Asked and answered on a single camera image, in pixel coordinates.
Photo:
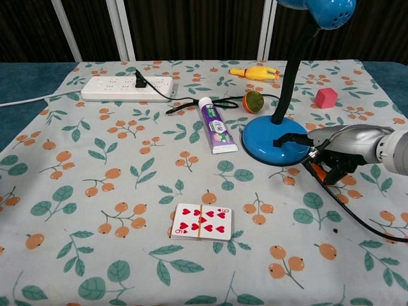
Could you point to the blue desk lamp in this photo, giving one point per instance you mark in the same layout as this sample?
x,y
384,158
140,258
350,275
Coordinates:
x,y
274,137

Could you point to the purple toothpaste tube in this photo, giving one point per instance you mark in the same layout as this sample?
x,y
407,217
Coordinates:
x,y
217,129

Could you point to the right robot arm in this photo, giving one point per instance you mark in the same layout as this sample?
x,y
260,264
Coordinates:
x,y
393,151

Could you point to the white power strip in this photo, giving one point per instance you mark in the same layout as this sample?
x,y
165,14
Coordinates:
x,y
127,89

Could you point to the pink cube block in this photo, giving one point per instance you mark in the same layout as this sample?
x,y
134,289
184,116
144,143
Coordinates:
x,y
325,99

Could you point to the deck of playing cards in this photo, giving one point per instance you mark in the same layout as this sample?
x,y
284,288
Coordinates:
x,y
201,222

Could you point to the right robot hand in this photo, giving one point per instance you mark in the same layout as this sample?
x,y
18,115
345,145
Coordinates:
x,y
347,143

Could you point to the white metal frame post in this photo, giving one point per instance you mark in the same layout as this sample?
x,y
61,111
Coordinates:
x,y
65,28
267,28
122,28

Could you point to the orange and green ball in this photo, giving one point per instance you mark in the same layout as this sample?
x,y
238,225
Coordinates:
x,y
253,102

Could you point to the floral patterned tablecloth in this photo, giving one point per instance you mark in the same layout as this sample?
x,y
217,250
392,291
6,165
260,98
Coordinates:
x,y
127,178

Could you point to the yellow rubber chicken toy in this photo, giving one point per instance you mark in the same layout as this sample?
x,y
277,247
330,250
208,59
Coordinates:
x,y
255,73

